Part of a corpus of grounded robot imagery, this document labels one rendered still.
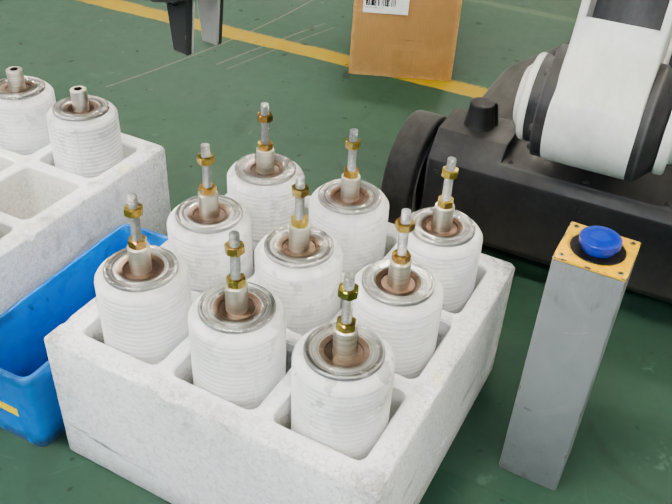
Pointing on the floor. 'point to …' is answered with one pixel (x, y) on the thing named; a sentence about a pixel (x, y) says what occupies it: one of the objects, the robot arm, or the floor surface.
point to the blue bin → (39, 372)
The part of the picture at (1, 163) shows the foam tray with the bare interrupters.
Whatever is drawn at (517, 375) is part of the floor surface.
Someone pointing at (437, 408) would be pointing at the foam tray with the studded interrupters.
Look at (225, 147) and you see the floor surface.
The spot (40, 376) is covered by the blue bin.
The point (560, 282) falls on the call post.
